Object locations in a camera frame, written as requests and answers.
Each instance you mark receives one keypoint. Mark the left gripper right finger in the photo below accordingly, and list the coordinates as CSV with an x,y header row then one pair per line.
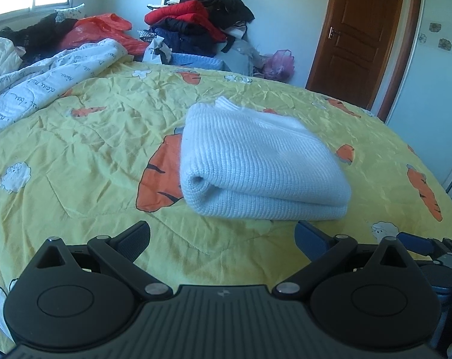
x,y
372,297

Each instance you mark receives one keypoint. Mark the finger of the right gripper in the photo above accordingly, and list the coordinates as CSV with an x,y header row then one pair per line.
x,y
416,242

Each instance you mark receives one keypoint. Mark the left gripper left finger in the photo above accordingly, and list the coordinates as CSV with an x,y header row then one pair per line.
x,y
74,297

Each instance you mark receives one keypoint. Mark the white knit sweater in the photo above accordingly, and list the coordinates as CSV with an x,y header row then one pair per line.
x,y
239,163

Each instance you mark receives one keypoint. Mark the black clothes by window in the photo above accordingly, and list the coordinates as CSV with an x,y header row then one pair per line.
x,y
40,40

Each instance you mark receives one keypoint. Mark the black clothes on pile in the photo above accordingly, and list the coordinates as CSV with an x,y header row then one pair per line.
x,y
227,13

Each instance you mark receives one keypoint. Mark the white floral wardrobe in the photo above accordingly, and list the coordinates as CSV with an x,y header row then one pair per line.
x,y
422,113

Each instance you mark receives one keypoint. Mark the yellow carrot print bedspread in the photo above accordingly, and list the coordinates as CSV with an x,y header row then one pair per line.
x,y
98,159

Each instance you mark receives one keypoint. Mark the white printed quilt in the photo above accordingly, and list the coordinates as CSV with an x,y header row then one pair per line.
x,y
34,87

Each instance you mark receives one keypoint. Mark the pink plastic bag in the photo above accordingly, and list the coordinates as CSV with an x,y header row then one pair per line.
x,y
279,67

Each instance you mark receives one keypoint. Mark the brown wooden door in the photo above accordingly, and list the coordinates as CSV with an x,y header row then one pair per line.
x,y
351,68

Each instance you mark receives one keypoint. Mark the white crumpled plastic bag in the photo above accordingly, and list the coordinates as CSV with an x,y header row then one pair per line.
x,y
157,52

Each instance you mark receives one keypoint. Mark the light blue knit blanket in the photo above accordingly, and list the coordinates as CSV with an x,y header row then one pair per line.
x,y
198,61

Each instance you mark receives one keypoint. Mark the grey plastic wrapped bundle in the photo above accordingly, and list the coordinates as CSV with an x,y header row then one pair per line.
x,y
240,57

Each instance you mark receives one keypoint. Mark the red plastic bag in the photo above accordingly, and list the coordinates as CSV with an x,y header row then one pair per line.
x,y
93,29

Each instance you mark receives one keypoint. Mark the navy blue jacket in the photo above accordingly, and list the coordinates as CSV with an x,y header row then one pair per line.
x,y
184,37

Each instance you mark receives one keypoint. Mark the red jacket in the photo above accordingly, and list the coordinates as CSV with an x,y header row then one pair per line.
x,y
192,12

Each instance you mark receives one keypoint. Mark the metal door handle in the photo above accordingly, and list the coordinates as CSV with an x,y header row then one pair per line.
x,y
333,33

